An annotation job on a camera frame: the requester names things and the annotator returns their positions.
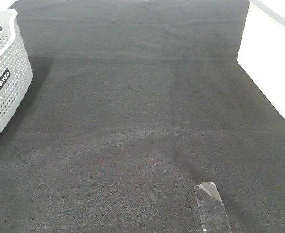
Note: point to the black table cloth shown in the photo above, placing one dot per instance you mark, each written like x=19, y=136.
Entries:
x=132, y=104

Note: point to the clear tape strip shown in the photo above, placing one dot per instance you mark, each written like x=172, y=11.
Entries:
x=212, y=212

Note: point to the grey perforated laundry basket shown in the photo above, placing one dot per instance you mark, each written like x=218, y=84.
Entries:
x=15, y=69

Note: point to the white plastic storage bin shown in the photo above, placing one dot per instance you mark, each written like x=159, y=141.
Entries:
x=262, y=49

